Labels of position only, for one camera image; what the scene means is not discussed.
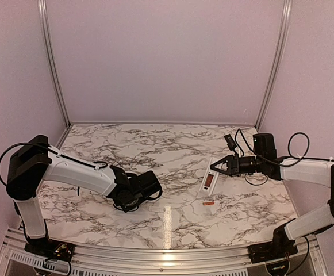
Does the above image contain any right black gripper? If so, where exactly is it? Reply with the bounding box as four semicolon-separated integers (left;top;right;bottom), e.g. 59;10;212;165
210;154;264;177

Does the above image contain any white remote control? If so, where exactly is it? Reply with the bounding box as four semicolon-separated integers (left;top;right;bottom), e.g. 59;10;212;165
199;157;219;196

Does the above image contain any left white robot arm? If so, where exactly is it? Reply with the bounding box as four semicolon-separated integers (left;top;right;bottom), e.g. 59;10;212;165
6;135;163;256

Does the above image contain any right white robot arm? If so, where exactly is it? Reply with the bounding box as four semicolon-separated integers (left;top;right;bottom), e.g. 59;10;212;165
210;133;334;258

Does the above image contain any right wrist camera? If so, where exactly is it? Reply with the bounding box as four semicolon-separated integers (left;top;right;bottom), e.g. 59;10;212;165
224;134;237;151

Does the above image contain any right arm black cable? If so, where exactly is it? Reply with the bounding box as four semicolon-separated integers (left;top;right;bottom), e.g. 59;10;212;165
234;128;334;186

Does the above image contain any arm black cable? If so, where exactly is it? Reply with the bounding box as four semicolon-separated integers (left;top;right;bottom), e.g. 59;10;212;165
234;128;334;186
0;142;110;196

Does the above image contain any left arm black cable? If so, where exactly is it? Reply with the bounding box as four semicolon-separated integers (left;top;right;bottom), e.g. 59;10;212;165
0;142;110;196

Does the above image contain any front aluminium rail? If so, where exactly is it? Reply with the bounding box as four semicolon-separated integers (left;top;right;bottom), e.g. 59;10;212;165
0;228;328;275

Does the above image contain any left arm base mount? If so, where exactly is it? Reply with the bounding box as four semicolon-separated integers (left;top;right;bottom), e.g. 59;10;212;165
25;238;75;262

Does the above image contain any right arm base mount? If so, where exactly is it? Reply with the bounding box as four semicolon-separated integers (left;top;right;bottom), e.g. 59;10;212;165
248;225;298;263

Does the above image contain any right aluminium corner post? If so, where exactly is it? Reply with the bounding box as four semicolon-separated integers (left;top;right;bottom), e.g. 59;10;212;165
255;0;293;131

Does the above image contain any aluminium corner post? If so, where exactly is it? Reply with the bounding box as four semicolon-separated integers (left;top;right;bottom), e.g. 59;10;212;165
255;0;293;131
38;0;71;128

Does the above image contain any left aluminium corner post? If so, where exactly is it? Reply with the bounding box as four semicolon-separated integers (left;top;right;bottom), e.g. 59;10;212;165
38;0;71;128

